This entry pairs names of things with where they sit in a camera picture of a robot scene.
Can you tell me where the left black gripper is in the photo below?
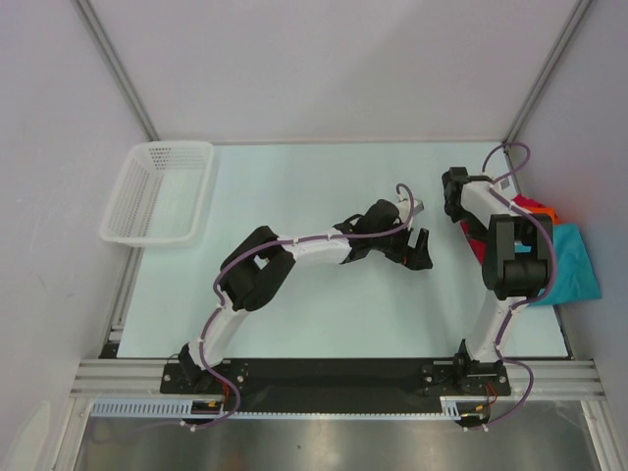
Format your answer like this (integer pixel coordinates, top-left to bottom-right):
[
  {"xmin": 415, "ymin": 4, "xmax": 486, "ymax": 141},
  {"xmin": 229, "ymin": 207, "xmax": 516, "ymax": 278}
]
[{"xmin": 369, "ymin": 217, "xmax": 431, "ymax": 270}]

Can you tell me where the teal t shirt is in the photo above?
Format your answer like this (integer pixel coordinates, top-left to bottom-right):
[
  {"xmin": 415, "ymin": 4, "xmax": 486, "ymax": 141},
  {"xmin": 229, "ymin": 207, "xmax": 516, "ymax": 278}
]
[{"xmin": 533, "ymin": 224, "xmax": 602, "ymax": 306}]

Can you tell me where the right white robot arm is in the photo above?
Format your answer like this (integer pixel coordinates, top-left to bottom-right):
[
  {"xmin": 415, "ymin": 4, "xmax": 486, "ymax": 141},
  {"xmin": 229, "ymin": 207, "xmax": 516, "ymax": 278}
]
[{"xmin": 442, "ymin": 167, "xmax": 557, "ymax": 393}]

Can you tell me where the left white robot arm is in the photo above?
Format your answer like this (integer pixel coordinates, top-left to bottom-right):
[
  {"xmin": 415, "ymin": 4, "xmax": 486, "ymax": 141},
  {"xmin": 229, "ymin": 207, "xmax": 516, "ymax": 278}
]
[{"xmin": 179, "ymin": 196, "xmax": 433, "ymax": 393}]

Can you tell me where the magenta folded t shirt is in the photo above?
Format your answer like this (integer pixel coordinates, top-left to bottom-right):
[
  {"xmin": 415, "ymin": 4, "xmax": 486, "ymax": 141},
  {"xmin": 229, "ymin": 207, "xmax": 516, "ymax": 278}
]
[{"xmin": 460, "ymin": 194, "xmax": 548, "ymax": 264}]

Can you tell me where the orange folded t shirt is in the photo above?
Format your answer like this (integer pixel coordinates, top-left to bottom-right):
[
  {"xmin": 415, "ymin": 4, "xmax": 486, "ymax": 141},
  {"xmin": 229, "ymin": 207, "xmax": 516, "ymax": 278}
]
[{"xmin": 530, "ymin": 207, "xmax": 560, "ymax": 225}]

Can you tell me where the white plastic basket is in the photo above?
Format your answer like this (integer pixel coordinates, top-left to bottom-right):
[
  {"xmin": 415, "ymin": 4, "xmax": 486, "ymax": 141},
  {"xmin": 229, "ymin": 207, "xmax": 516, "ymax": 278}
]
[{"xmin": 99, "ymin": 140, "xmax": 215, "ymax": 248}]

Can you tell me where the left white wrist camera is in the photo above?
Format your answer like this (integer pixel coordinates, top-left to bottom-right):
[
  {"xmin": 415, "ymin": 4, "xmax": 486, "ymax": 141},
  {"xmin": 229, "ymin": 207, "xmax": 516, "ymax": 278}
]
[{"xmin": 395, "ymin": 198, "xmax": 424, "ymax": 222}]

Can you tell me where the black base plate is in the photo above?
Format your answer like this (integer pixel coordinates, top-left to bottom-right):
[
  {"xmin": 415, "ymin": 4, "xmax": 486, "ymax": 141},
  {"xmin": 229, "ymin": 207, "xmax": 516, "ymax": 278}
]
[{"xmin": 160, "ymin": 356, "xmax": 511, "ymax": 414}]

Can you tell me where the white slotted cable duct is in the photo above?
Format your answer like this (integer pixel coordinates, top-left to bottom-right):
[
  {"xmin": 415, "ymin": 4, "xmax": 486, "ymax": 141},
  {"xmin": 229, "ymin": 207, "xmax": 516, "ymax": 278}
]
[{"xmin": 91, "ymin": 398, "xmax": 480, "ymax": 421}]

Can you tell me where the aluminium frame rail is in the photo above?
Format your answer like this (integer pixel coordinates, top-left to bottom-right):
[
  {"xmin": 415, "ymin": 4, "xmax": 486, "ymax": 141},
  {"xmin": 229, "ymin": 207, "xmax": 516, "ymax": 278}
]
[{"xmin": 70, "ymin": 359, "xmax": 606, "ymax": 401}]

